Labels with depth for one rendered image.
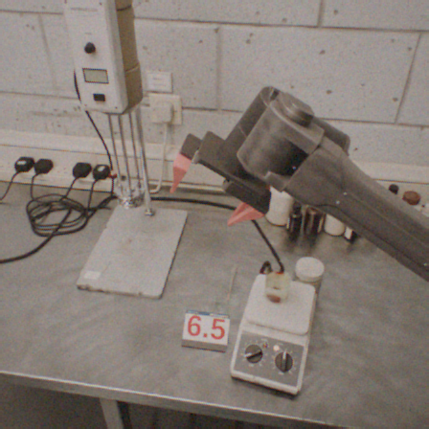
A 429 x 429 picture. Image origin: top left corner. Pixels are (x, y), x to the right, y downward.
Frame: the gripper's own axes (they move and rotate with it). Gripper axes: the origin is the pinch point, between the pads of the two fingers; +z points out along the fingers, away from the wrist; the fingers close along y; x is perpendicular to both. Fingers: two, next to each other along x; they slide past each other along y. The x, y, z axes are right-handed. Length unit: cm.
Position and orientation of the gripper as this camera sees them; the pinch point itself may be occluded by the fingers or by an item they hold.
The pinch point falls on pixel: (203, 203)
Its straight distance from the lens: 66.1
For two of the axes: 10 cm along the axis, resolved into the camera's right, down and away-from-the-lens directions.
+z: -4.8, 5.9, 6.5
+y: 8.5, 4.8, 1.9
